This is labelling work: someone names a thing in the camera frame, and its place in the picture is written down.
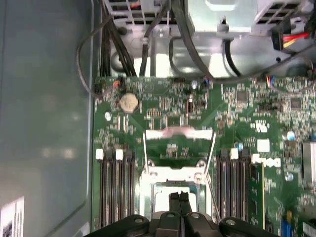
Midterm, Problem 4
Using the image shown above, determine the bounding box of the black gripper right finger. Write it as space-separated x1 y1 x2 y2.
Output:
181 191 271 237

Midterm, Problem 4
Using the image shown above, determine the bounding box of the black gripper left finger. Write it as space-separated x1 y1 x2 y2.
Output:
85 192 182 237

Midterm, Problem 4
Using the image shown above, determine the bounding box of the silver CPU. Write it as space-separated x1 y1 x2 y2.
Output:
154 184 199 214

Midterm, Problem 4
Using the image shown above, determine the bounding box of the wire locking lever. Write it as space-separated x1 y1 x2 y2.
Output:
205 171 222 223

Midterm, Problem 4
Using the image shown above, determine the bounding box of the metal socket cover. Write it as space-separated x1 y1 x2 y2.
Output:
142 125 217 176

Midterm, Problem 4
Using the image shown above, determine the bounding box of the CPU socket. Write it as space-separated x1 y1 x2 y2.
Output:
142 159 209 218

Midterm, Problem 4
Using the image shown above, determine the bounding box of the green RAM stick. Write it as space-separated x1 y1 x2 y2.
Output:
248 162 266 237

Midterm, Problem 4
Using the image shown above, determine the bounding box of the white square sticker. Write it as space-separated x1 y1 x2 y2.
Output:
257 139 270 153

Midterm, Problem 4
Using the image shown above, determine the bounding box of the green motherboard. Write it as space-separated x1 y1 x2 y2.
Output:
91 75 316 237

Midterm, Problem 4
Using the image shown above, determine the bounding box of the coin cell battery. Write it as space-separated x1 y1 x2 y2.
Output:
119 92 140 114

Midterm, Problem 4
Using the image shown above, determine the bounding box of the silver chipset heat sink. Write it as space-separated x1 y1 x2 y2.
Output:
301 141 316 187

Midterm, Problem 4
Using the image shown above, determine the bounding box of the white sticker label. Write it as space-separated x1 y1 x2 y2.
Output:
0 196 25 237

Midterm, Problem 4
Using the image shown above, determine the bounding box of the silver drive cage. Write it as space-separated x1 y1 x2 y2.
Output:
101 0 316 79

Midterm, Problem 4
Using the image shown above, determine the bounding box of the grey open PC case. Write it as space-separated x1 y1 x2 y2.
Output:
0 0 316 237

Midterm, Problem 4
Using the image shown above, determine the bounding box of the black round cable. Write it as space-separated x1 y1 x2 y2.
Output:
223 39 241 77
138 0 173 77

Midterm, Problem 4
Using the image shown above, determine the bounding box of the black sleeved cable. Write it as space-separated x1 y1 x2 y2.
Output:
100 0 138 78

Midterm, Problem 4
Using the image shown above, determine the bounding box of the flat black cable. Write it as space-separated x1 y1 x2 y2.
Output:
170 0 218 81

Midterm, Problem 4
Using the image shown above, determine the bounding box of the thin grey cable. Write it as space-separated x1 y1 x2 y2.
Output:
75 23 117 98

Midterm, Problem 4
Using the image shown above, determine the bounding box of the black wire connector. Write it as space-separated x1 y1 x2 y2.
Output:
270 27 284 51

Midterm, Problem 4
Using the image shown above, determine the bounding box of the red yellow wire bundle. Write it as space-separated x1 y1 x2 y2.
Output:
283 33 310 49

